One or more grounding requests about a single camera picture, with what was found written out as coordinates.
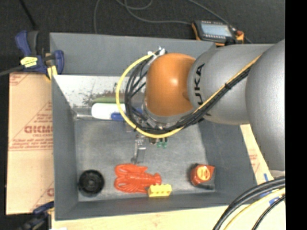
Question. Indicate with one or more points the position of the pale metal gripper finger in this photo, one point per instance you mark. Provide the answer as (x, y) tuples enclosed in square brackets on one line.
[(142, 153), (135, 150)]

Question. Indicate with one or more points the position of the red toy lobster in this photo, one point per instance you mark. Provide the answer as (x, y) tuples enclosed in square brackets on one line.
[(134, 177)]

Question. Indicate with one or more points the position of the grey metal bin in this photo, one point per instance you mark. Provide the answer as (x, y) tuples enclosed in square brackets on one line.
[(103, 142)]

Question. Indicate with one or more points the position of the yellow toy brick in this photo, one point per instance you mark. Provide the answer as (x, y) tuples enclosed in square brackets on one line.
[(160, 190)]

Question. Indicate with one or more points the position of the white bottle with blue cap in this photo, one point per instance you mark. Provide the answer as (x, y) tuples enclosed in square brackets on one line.
[(103, 110)]

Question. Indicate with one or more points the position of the green flat block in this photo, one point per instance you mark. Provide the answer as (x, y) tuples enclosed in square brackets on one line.
[(108, 100)]

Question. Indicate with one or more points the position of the black round disc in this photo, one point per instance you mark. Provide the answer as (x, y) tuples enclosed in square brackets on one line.
[(91, 182)]

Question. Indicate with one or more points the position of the red and yellow tape measure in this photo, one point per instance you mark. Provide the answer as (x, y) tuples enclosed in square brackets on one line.
[(202, 174)]

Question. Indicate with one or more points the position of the brown cardboard board red print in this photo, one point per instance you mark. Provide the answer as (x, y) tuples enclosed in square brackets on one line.
[(28, 128)]

